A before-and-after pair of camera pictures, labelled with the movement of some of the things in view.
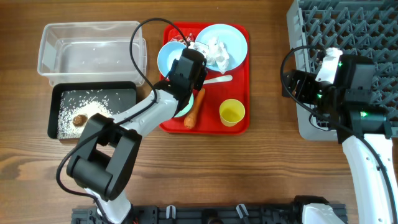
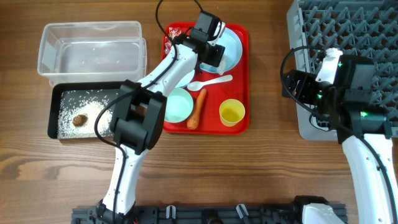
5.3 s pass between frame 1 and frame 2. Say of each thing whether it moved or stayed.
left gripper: moved
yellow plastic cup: stayed
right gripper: stayed
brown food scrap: stayed
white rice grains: stayed
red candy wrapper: moved
